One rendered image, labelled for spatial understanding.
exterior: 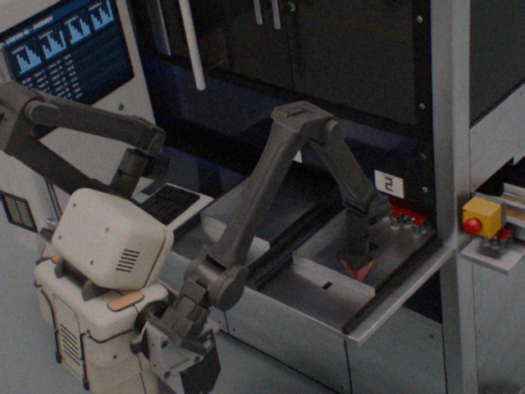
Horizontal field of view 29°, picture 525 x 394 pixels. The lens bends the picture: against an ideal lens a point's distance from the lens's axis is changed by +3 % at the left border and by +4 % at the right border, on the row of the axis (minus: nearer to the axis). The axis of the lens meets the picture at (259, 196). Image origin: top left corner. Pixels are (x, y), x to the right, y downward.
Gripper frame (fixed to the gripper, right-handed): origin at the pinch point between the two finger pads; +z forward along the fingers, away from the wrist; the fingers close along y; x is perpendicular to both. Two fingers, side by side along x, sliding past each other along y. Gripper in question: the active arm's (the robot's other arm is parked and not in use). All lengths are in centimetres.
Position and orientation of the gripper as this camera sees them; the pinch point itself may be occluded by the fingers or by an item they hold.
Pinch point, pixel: (357, 281)
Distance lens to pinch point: 246.4
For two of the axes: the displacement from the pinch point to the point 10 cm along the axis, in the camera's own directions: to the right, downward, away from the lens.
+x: -7.4, -3.0, 6.0
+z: 0.4, 8.7, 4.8
